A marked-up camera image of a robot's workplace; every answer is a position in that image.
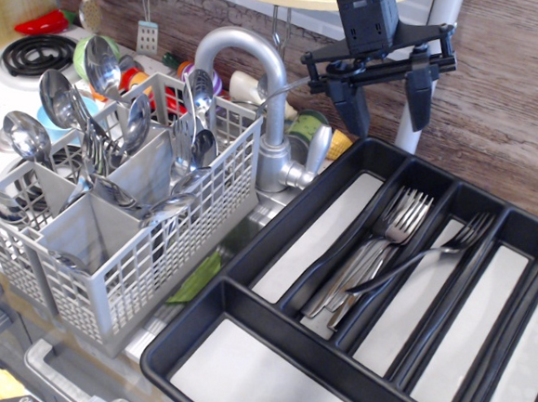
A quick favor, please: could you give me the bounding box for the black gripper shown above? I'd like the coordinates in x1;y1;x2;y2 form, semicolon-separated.
301;0;457;137

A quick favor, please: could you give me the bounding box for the silver metal fork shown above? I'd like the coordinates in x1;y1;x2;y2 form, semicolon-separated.
346;213;495;296

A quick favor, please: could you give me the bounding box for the stack of forks in tray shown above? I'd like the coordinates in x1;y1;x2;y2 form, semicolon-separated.
301;187;434;318

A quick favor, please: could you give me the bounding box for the black cutlery tray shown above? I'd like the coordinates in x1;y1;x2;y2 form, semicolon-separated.
140;140;538;402

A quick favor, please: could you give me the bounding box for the grey plastic cutlery basket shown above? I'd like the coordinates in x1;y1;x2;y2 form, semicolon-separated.
0;98;262;357

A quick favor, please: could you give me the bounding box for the silver spoon basket corner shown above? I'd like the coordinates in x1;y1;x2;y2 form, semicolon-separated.
0;190;30;227

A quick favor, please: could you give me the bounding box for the yellow toy corn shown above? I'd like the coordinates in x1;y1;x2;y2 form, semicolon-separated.
325;129;353;161

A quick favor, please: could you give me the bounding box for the green toy can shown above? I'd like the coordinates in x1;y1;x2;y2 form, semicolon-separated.
287;110;329;143

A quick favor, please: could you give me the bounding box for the silver toy faucet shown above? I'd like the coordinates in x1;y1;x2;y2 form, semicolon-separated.
194;26;333;193

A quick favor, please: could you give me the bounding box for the silver spoon rear compartment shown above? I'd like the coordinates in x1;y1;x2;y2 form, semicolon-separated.
186;68;214;129

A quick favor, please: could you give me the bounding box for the silver spoon front centre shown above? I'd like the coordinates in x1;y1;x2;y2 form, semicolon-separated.
171;129;217;195

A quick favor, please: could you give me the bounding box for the hanging small spatula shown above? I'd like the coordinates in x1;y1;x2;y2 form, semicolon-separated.
136;0;159;56

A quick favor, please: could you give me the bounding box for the green toy leaf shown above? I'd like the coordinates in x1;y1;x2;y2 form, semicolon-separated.
166;251;221;305

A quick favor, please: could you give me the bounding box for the silver spoon middle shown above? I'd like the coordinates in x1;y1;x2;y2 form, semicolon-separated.
118;93;151;157

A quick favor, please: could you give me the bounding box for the large silver spoon top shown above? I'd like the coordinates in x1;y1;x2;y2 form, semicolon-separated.
85;35;130;108

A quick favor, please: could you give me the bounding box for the large silver spoon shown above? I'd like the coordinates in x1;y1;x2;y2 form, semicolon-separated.
85;35;130;108
38;69;91;132

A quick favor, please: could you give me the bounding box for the blue toy cup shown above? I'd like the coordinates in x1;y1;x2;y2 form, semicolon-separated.
36;96;99;142

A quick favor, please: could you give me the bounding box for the hanging perforated spoon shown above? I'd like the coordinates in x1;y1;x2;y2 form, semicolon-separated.
78;0;103;33

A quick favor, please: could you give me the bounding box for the large silver spoon left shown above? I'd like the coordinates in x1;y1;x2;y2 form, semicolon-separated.
38;69;91;132

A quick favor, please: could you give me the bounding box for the red toy chili pepper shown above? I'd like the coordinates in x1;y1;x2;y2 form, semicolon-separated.
14;8;76;35

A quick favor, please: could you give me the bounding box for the black stove burner coil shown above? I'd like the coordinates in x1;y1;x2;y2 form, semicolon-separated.
1;34;76;77

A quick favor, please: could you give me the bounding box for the silver spoon far left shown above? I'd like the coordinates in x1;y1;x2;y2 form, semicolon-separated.
3;111;54;170

